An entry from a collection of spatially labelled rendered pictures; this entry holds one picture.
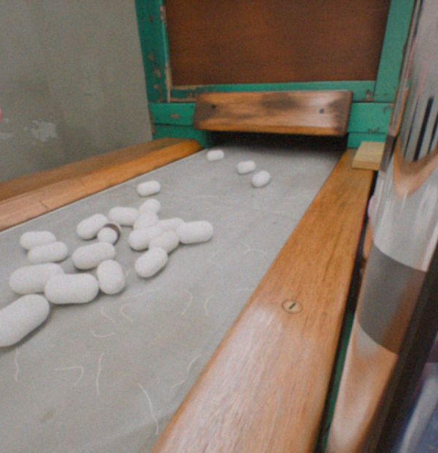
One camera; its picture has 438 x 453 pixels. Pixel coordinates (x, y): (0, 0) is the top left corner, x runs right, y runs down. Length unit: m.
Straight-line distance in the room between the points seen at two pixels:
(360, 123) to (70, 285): 0.54
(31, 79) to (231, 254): 2.42
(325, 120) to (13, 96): 2.22
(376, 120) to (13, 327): 0.58
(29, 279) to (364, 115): 0.56
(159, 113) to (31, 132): 1.86
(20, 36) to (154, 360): 2.53
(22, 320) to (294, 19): 0.61
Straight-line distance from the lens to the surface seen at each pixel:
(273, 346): 0.16
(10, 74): 2.55
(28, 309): 0.23
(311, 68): 0.65
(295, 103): 0.60
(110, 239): 0.31
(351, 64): 0.64
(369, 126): 0.63
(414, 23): 0.21
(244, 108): 0.63
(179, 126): 0.76
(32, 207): 0.44
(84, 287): 0.24
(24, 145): 2.56
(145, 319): 0.22
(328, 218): 0.30
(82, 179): 0.49
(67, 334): 0.23
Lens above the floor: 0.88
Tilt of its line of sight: 27 degrees down
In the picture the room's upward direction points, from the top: 2 degrees counter-clockwise
